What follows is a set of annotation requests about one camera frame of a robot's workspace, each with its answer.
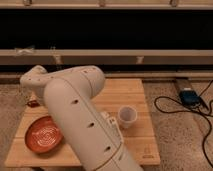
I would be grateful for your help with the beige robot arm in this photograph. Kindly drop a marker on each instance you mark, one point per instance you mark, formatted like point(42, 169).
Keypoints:
point(67, 95)

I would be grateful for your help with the wooden table board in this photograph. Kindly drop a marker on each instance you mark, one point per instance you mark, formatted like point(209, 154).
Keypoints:
point(139, 138)

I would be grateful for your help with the white plastic cup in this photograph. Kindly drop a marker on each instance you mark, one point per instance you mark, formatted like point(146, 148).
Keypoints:
point(127, 116)

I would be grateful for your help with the orange patterned bowl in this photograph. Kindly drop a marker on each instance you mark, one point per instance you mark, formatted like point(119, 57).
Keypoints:
point(42, 135)

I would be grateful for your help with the blue power box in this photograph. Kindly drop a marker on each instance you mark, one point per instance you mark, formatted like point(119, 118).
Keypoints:
point(189, 98)

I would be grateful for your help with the clear plastic wrap piece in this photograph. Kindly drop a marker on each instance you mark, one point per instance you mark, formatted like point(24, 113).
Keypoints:
point(24, 51)

